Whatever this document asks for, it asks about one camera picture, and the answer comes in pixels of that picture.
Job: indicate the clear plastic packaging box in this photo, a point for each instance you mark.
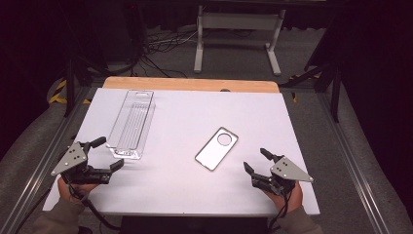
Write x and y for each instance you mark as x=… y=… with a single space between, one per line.
x=133 y=123

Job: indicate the person's left hand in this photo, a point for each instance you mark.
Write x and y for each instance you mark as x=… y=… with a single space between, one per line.
x=65 y=192

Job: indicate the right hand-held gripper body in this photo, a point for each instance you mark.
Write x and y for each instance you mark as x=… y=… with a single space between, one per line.
x=287 y=170

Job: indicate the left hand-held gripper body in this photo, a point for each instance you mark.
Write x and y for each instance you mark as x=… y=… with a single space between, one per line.
x=69 y=159

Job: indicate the yellow black floor tape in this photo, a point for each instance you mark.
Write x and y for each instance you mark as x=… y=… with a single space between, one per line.
x=60 y=86

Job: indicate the person's right hand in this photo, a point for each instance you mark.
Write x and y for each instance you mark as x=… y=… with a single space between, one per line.
x=294 y=200

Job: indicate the black tripod stand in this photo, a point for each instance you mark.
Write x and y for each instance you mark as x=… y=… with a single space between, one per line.
x=336 y=97
x=69 y=87

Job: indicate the wooden table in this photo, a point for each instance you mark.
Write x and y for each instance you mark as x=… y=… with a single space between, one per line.
x=181 y=84

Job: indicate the grey phone case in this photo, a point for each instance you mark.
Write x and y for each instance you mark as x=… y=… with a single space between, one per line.
x=211 y=154

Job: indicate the black curtain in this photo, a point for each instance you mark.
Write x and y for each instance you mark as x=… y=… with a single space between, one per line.
x=376 y=81
x=29 y=65

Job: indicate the white table mat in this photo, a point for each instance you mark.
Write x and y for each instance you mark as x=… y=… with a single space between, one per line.
x=181 y=188

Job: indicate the white metal stand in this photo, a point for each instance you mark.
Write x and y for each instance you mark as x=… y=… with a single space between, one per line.
x=240 y=21

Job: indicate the aluminium frame rail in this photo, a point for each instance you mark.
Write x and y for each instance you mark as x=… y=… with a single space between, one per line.
x=39 y=172
x=354 y=162

